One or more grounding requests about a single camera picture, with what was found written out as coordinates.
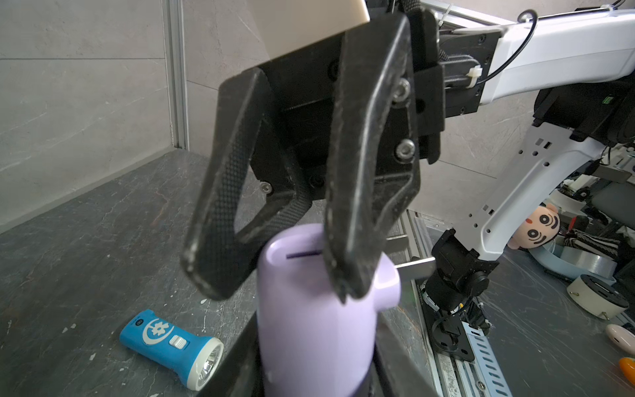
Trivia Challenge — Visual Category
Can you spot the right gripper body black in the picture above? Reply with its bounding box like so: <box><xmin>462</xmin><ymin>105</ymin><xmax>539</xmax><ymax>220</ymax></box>
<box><xmin>251</xmin><ymin>4</ymin><xmax>501</xmax><ymax>208</ymax></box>

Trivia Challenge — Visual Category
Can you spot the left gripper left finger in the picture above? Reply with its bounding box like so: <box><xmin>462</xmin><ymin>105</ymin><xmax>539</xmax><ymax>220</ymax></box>
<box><xmin>197</xmin><ymin>314</ymin><xmax>263</xmax><ymax>397</ymax></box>

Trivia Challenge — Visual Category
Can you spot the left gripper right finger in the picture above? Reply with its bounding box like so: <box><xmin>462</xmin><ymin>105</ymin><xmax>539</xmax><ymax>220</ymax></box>
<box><xmin>373</xmin><ymin>314</ymin><xmax>438</xmax><ymax>397</ymax></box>

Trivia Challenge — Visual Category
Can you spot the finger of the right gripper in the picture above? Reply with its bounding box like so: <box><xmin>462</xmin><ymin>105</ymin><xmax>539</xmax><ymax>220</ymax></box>
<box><xmin>180</xmin><ymin>68</ymin><xmax>312</xmax><ymax>301</ymax></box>
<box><xmin>323</xmin><ymin>14</ymin><xmax>419</xmax><ymax>301</ymax></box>

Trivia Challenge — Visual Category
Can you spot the blue flashlight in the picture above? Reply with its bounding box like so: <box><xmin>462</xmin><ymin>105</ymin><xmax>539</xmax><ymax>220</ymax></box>
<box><xmin>119</xmin><ymin>309</ymin><xmax>224</xmax><ymax>391</ymax></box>

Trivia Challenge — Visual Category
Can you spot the purple flashlight row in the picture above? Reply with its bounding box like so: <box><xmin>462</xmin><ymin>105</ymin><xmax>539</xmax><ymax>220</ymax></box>
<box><xmin>257</xmin><ymin>223</ymin><xmax>401</xmax><ymax>396</ymax></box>

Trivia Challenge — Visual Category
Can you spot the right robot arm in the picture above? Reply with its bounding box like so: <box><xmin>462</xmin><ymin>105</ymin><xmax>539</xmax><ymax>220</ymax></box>
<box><xmin>181</xmin><ymin>1</ymin><xmax>634</xmax><ymax>322</ymax></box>

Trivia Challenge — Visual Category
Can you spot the cartoon face doll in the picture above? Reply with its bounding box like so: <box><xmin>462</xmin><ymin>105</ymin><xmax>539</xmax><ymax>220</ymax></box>
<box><xmin>507</xmin><ymin>203</ymin><xmax>561</xmax><ymax>250</ymax></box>

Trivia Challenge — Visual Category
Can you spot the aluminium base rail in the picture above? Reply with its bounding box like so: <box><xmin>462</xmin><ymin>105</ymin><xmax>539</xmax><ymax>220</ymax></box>
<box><xmin>391</xmin><ymin>210</ymin><xmax>512</xmax><ymax>396</ymax></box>

